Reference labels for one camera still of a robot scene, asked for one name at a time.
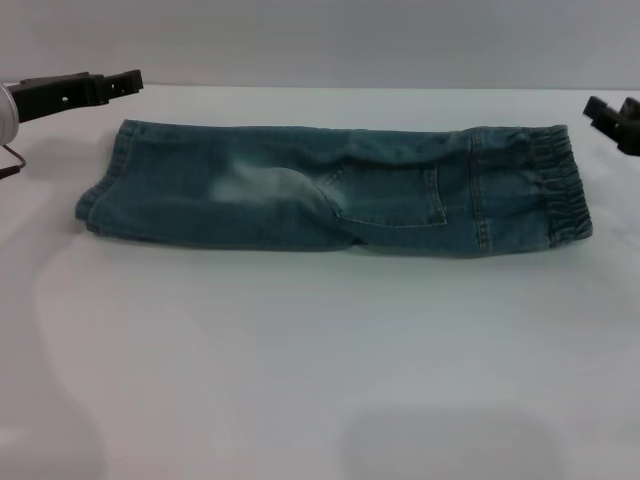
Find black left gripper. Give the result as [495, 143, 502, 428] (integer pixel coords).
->
[14, 69, 145, 124]

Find blue denim shorts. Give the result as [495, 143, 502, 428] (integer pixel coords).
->
[73, 118, 595, 261]

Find thin dark arm cable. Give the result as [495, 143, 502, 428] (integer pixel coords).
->
[0, 143, 26, 179]

